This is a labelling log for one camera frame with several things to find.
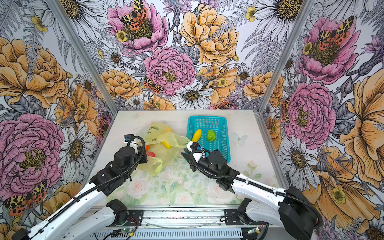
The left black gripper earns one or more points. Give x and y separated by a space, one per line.
142 154

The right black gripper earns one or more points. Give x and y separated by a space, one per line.
190 158

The yellow corn toy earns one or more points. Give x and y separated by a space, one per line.
197 135

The green fruit toy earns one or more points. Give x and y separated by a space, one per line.
211 136

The yellow-green plastic bag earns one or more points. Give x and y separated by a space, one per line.
153 135

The pink red fruit toy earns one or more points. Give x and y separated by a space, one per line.
151 154

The yellow lemon toy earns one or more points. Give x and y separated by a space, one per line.
165 144

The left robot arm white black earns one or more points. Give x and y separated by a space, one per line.
100 186

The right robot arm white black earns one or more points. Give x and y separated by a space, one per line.
287 208

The teal plastic basket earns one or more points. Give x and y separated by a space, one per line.
219 125

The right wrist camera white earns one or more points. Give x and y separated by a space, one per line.
196 154

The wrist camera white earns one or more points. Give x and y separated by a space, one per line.
130 141
196 154

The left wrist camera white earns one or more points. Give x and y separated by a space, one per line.
130 141

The aluminium front rail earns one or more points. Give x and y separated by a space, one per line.
109 216

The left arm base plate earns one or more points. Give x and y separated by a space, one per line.
133 218

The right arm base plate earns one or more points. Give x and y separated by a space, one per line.
233 217

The white vented cable duct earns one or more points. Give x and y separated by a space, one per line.
193 233

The left aluminium corner post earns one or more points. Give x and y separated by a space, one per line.
76 41

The aluminium corner post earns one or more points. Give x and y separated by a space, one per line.
291 40
76 41

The right aluminium corner post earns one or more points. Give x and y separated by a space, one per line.
291 40

